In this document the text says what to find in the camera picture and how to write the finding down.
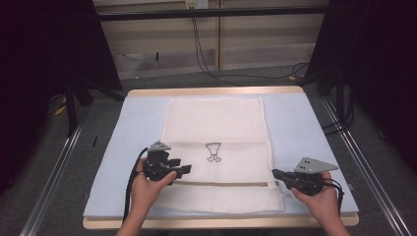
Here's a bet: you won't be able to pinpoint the long black floor cable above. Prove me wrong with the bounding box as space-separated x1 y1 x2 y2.
190 16 311 88

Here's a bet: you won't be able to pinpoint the black cables by stand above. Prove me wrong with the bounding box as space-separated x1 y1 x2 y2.
321 92 356 137

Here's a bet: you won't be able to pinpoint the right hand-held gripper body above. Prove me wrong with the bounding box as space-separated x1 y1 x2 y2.
284 156 339 197

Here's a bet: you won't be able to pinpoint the hand-held gripper black cable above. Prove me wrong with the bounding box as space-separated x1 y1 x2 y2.
122 147 149 223
323 177 345 214

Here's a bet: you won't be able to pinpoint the left hand-held gripper black cable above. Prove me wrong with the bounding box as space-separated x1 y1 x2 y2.
122 147 149 223

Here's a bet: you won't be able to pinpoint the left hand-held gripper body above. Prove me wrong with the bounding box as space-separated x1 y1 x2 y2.
143 140 181 182

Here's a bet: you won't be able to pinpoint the black horizontal bar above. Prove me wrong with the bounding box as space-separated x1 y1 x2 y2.
96 5 329 23

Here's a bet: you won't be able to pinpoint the person's left hand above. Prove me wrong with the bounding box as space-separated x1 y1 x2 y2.
130 156 178 214

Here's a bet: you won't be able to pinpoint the wooden table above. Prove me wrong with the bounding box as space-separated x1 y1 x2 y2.
82 86 360 230

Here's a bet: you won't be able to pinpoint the metal floor rail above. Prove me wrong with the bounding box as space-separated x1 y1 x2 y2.
320 95 413 236
19 119 87 236

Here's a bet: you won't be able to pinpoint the person's right hand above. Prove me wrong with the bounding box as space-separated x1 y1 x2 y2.
290 171 341 220

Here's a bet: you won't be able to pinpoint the black curtain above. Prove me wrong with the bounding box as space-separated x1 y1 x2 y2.
0 0 123 198
306 0 417 173

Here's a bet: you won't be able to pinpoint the light blue table mat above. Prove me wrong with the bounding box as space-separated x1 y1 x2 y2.
83 91 360 219

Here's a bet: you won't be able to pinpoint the black metal stand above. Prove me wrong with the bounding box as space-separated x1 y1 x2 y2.
63 77 126 138
296 63 356 136

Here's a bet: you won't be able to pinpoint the white wall outlet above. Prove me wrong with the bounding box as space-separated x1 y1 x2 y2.
184 0 210 10

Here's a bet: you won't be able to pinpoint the cream white towel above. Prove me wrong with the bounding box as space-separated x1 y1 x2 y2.
152 95 286 214

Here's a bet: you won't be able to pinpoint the right hand-held gripper black cable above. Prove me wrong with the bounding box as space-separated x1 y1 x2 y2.
323 177 345 214

